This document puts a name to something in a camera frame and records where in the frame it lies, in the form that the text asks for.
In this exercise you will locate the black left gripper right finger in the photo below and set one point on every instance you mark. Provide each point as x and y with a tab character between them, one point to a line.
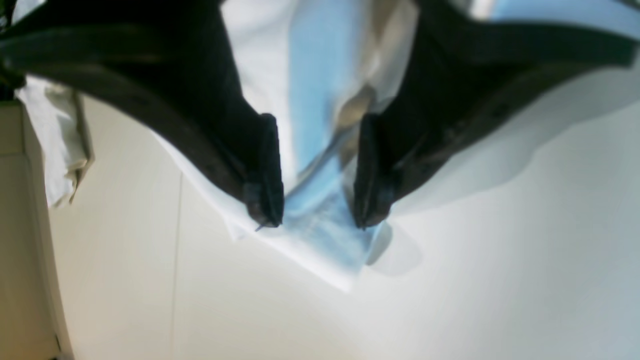
464	79

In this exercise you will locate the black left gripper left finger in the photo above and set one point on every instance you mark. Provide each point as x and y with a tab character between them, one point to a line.
169	65

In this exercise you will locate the white t-shirt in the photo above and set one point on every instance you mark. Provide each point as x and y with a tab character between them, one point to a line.
317	66

